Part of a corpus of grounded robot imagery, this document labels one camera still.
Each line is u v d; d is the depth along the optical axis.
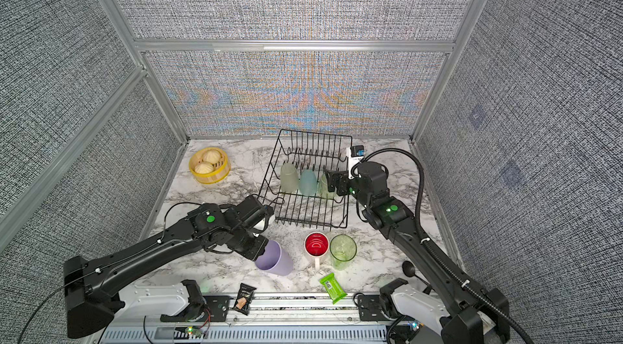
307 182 0.97
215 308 0.74
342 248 0.73
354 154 0.64
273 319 0.73
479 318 0.37
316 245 0.86
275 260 0.76
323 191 0.98
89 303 0.38
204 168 1.00
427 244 0.46
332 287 0.76
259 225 0.58
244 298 0.74
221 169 1.03
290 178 0.97
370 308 0.73
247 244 0.60
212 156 1.04
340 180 0.66
